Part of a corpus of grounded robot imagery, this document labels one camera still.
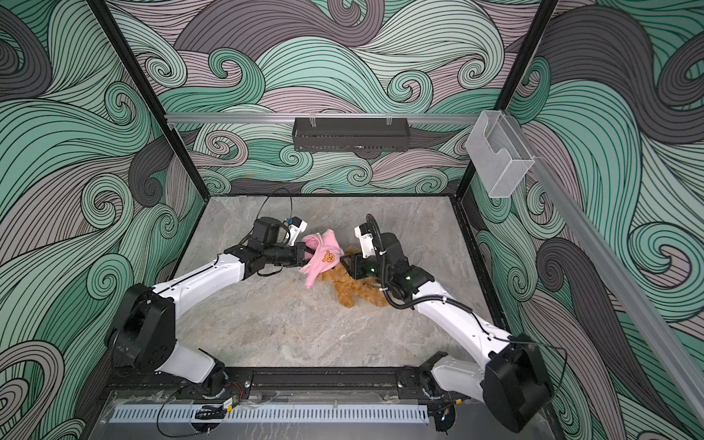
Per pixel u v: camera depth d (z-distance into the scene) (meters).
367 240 0.70
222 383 0.71
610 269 0.52
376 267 0.66
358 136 0.95
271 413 0.70
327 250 0.80
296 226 0.78
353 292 0.85
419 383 0.69
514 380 0.38
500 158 0.77
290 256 0.73
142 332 0.43
